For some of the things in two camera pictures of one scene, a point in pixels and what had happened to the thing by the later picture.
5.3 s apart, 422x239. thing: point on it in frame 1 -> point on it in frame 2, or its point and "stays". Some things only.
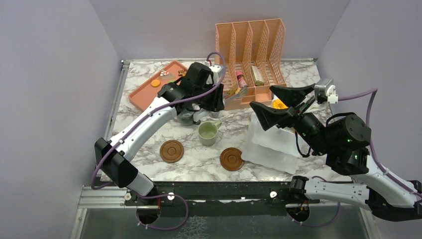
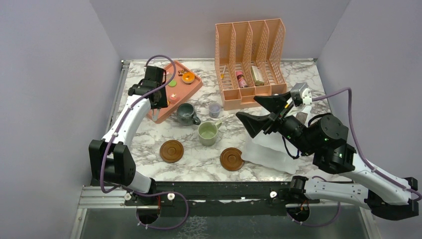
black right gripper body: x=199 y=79 -> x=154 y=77
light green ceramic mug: x=207 y=132 stays
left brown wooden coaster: x=171 y=151 stays
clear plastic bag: x=277 y=148 stays
